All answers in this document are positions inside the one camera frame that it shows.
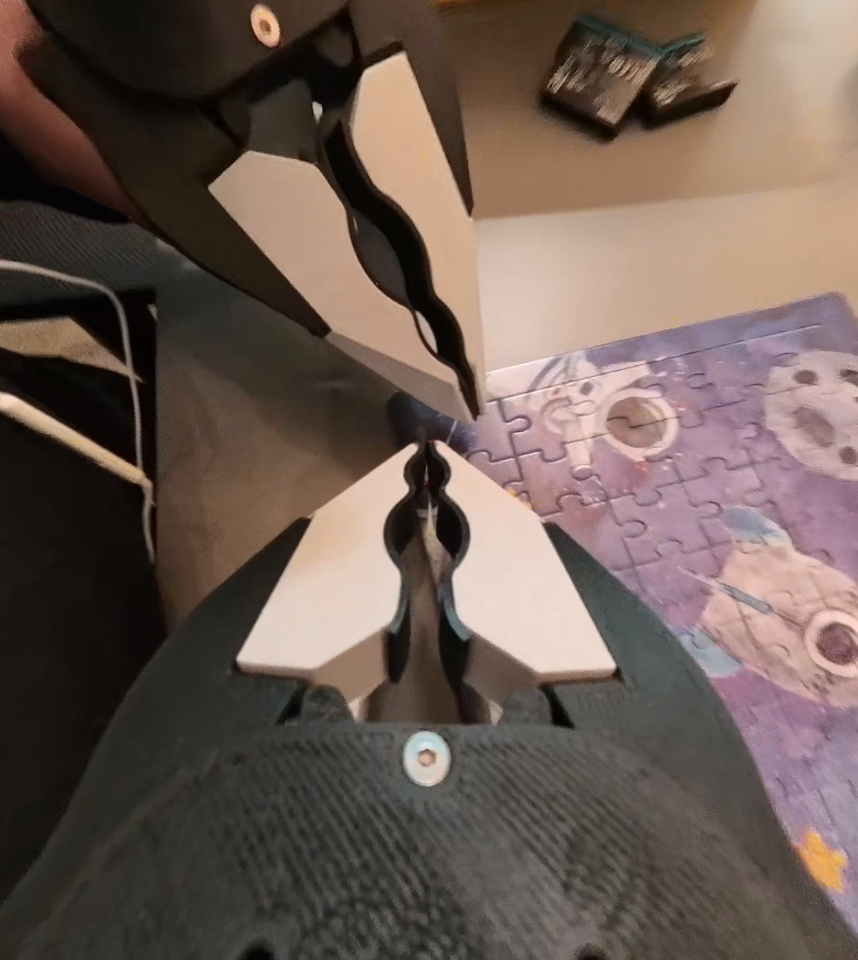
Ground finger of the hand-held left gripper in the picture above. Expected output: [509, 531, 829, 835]
[206, 148, 480, 419]
[322, 47, 487, 415]

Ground person's black clothing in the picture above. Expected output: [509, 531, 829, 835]
[0, 202, 175, 960]

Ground white earphone cable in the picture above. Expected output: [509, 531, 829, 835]
[0, 255, 156, 564]

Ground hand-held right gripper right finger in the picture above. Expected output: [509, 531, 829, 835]
[427, 441, 619, 702]

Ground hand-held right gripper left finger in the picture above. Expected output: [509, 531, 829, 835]
[236, 441, 430, 702]

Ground space jigsaw puzzle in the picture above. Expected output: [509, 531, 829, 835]
[387, 291, 858, 960]

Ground person's left hand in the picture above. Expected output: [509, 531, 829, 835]
[0, 0, 131, 217]

